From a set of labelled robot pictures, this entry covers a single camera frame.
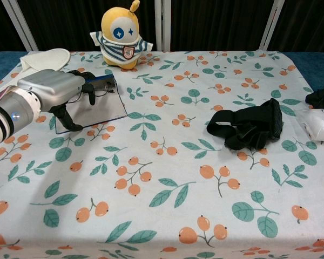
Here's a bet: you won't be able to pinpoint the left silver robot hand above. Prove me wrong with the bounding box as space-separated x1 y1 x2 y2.
17 69 98 132

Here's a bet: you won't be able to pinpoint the thin-framed eyeglasses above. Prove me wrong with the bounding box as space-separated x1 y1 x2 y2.
69 80 117 104

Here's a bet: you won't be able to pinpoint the white disposable slipper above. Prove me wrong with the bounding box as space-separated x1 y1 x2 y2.
19 47 71 74

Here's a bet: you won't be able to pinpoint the black pleated curtain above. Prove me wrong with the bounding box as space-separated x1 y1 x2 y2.
269 0 324 53
168 0 271 52
15 0 158 52
0 0 31 54

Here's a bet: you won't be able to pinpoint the yellow plush toy striped shirt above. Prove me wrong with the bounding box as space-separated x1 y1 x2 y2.
89 0 154 72

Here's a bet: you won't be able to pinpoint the floral orange berry tablecloth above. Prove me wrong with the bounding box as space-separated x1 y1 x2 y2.
0 49 324 259

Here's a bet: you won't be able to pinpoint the black tied sock bundle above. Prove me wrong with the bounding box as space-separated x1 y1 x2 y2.
305 79 324 110

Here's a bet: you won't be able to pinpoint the white tissue pack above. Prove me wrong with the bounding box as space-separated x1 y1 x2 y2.
296 107 324 142

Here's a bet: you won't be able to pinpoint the white partition frame post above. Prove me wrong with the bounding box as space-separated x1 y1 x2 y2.
154 0 172 52
1 0 40 52
259 0 285 51

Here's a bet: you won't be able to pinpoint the black fabric strap garment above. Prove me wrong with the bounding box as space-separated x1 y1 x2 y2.
206 98 284 152

